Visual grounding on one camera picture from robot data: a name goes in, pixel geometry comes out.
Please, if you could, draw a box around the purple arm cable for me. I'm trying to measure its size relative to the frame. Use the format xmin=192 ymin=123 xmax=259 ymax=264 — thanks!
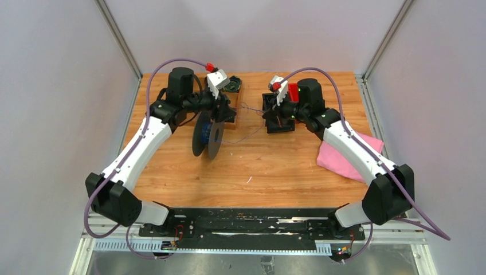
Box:
xmin=283 ymin=67 xmax=452 ymax=264
xmin=83 ymin=58 xmax=210 ymax=261

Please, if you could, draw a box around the wooden compartment tray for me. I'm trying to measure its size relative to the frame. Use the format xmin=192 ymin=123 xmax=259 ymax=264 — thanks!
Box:
xmin=182 ymin=76 xmax=242 ymax=130

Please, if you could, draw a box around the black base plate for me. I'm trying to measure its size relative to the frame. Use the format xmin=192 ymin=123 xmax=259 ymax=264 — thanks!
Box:
xmin=138 ymin=207 xmax=365 ymax=253

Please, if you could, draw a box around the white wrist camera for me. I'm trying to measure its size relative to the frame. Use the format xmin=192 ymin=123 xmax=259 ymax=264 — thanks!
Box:
xmin=268 ymin=75 xmax=288 ymax=106
xmin=205 ymin=63 xmax=230 ymax=99

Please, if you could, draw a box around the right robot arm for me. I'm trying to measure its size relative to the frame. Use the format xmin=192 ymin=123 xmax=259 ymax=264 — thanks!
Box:
xmin=263 ymin=76 xmax=414 ymax=239

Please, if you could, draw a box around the rolled green tie top right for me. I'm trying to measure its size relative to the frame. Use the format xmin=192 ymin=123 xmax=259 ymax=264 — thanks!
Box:
xmin=224 ymin=76 xmax=242 ymax=93

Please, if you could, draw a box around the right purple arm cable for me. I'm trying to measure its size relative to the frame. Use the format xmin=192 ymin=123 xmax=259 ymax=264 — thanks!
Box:
xmin=283 ymin=67 xmax=452 ymax=264

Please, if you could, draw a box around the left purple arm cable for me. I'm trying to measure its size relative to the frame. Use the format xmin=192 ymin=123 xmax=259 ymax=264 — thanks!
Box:
xmin=83 ymin=58 xmax=210 ymax=261

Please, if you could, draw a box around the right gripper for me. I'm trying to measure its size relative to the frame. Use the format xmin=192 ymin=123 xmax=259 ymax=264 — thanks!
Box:
xmin=262 ymin=91 xmax=308 ymax=128

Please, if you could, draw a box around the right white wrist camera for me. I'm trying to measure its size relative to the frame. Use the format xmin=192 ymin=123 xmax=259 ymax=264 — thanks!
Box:
xmin=268 ymin=75 xmax=288 ymax=106

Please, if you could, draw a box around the thin blue wire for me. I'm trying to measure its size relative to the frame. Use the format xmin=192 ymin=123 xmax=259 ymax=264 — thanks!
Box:
xmin=199 ymin=106 xmax=266 ymax=145

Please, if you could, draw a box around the pink cloth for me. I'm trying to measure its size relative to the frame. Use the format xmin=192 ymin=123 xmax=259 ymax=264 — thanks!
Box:
xmin=316 ymin=133 xmax=385 ymax=183

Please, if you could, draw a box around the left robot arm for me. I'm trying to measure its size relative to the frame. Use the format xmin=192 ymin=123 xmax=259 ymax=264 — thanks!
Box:
xmin=85 ymin=67 xmax=236 ymax=237

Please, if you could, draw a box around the red plastic bin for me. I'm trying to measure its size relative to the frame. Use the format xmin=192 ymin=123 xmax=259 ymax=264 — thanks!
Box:
xmin=288 ymin=83 xmax=299 ymax=103

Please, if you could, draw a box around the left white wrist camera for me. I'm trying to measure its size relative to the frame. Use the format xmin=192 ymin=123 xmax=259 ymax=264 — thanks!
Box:
xmin=205 ymin=63 xmax=230 ymax=99

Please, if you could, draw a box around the black plastic bin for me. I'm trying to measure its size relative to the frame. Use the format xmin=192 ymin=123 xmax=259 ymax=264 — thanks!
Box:
xmin=262 ymin=93 xmax=295 ymax=134

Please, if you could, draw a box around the grey filament spool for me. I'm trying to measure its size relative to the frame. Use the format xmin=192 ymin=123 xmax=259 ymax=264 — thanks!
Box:
xmin=192 ymin=112 xmax=225 ymax=160

